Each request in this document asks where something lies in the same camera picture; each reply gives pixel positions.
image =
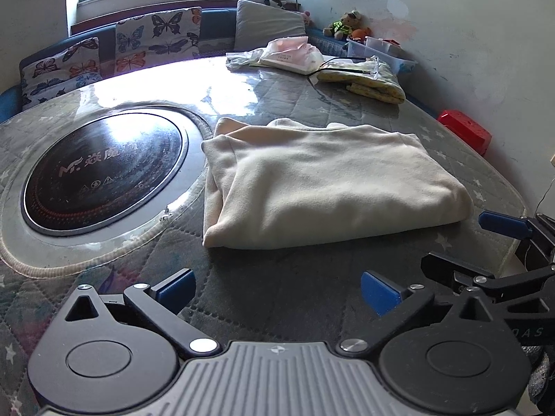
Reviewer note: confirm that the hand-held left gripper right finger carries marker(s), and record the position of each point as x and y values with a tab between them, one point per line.
381	294

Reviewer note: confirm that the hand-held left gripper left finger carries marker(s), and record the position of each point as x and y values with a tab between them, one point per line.
175	288

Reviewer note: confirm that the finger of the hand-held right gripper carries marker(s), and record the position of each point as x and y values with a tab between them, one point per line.
503	223
442	268

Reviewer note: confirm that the cream sweater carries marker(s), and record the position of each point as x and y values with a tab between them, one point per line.
325	182

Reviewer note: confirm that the person's right hand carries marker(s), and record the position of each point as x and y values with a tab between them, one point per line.
544	377

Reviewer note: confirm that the grey quilted star table cover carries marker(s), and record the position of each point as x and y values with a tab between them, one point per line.
303	268

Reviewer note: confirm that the red plastic box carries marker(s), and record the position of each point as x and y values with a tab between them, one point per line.
466	130

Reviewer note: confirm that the round black induction cooktop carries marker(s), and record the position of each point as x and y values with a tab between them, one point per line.
108	160

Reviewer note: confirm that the yellow patterned packaged cloth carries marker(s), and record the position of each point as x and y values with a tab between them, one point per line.
368	82

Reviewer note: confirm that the clear plastic storage box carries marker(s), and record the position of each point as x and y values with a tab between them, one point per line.
381	50

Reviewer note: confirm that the orange plush toy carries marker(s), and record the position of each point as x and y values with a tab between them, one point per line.
363	32

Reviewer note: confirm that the crumpled white plastic bag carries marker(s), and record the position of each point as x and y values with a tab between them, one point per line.
243	60

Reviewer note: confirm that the butterfly print cushion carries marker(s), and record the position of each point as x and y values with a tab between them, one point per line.
60	71
160	37

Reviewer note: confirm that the teddy bear with green vest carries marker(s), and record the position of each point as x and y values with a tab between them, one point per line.
344	24

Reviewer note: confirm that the pink and white plastic bag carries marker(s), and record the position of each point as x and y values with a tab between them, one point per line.
290	54

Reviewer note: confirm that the blue sofa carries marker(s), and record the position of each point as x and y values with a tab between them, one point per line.
217	21

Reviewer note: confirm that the grey pillow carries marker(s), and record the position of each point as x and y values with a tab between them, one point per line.
269	26

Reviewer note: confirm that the pink plush toy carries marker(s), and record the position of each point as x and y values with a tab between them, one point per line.
308	18

